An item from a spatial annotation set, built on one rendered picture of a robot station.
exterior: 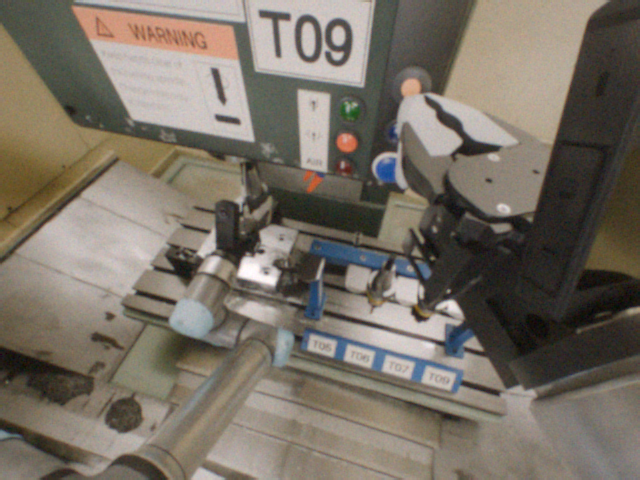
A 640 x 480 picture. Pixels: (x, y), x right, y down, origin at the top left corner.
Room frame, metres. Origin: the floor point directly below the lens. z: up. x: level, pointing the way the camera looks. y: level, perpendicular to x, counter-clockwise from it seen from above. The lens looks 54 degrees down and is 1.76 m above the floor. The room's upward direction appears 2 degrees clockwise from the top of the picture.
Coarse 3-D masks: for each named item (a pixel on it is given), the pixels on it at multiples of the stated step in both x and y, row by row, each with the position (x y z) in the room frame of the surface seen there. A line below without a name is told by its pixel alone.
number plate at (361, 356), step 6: (348, 348) 0.25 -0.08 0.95; (354, 348) 0.25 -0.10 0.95; (360, 348) 0.25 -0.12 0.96; (348, 354) 0.23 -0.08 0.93; (354, 354) 0.23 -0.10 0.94; (360, 354) 0.23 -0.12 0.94; (366, 354) 0.23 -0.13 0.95; (372, 354) 0.23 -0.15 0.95; (348, 360) 0.22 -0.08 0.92; (354, 360) 0.22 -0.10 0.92; (360, 360) 0.22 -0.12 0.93; (366, 360) 0.22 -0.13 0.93; (372, 360) 0.22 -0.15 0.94; (366, 366) 0.21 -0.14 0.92
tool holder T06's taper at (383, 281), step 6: (384, 264) 0.31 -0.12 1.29; (378, 270) 0.31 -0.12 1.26; (384, 270) 0.30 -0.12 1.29; (390, 270) 0.30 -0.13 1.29; (378, 276) 0.30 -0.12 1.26; (384, 276) 0.29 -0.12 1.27; (390, 276) 0.29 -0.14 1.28; (372, 282) 0.31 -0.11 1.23; (378, 282) 0.29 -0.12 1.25; (384, 282) 0.29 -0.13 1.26; (390, 282) 0.29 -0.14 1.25; (378, 288) 0.29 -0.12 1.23; (384, 288) 0.29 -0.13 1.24; (390, 288) 0.29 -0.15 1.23
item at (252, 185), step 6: (252, 168) 0.51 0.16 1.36; (246, 174) 0.50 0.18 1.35; (252, 174) 0.50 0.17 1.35; (246, 180) 0.50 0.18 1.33; (252, 180) 0.50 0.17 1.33; (258, 180) 0.51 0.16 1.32; (246, 186) 0.50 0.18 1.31; (252, 186) 0.49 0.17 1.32; (258, 186) 0.50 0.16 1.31; (246, 192) 0.50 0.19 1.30; (252, 192) 0.49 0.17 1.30; (258, 192) 0.50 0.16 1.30
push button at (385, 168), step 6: (378, 162) 0.24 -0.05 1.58; (384, 162) 0.24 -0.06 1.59; (390, 162) 0.24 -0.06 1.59; (378, 168) 0.24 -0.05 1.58; (384, 168) 0.24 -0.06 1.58; (390, 168) 0.24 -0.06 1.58; (378, 174) 0.24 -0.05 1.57; (384, 174) 0.24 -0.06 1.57; (390, 174) 0.24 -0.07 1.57; (384, 180) 0.24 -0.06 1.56; (390, 180) 0.24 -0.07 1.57; (396, 180) 0.24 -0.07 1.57
